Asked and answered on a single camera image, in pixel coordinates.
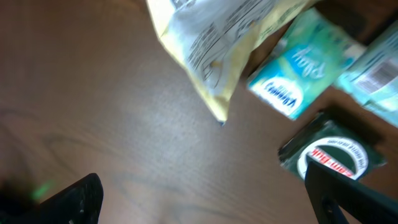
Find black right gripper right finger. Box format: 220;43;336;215
304;162;397;223

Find yellow white snack bag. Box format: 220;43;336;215
146;0;314;123

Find green white snack packet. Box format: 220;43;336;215
335;22;397;126

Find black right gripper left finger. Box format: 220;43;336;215
1;173;104;224

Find teal Kleenex tissue pack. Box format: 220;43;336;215
247;7;365;120

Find dark box round white label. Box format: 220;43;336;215
278;111;387;181

